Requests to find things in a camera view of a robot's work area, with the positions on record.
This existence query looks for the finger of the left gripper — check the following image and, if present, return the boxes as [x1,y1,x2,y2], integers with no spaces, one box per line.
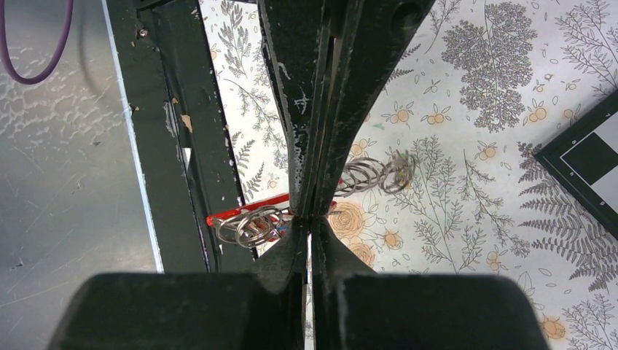
[258,1,326,216]
[311,1,434,216]

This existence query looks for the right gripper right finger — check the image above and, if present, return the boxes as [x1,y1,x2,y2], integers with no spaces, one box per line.
[310,218,548,349]

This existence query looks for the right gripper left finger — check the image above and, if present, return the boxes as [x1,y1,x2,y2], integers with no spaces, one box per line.
[50,217,308,349]

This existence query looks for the red tag key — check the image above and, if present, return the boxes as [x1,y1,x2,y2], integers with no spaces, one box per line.
[206,193,289,227]

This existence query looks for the floral table mat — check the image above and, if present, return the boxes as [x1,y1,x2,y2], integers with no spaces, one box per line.
[197,0,618,350]

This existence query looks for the black grey checkerboard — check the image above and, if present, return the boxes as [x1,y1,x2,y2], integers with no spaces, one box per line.
[534,92,617,237]

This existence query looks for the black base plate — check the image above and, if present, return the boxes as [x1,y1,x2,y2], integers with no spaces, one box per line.
[103,1,254,273]

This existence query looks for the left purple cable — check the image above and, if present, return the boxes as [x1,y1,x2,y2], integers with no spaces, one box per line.
[0,0,74,86]

